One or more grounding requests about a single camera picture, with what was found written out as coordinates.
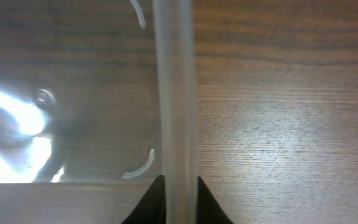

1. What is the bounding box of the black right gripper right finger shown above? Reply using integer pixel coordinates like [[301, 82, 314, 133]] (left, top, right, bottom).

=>
[[196, 177, 233, 224]]

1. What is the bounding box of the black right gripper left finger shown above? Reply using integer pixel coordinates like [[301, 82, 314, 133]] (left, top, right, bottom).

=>
[[122, 175, 166, 224]]

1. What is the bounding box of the clear plastic container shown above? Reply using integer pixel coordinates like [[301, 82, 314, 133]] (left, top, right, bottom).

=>
[[0, 0, 198, 223]]

